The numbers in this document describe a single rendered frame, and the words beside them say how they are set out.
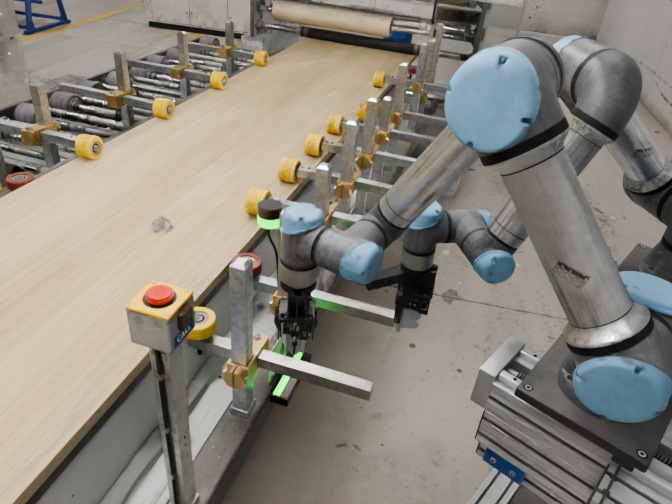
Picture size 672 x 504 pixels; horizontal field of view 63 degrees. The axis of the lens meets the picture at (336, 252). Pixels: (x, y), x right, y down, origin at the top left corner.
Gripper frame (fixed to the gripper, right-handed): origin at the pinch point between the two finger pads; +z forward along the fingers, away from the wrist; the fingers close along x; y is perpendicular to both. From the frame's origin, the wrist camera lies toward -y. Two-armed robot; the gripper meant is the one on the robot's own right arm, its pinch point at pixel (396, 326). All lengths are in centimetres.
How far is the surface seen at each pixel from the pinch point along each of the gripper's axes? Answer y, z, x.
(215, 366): -46, 20, -12
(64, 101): -176, -4, 90
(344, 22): -93, -23, 250
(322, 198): -27.8, -21.2, 19.2
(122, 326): -55, -9, -34
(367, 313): -7.5, -3.0, -1.6
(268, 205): -33.3, -29.5, -4.7
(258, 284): -37.5, -3.4, -1.6
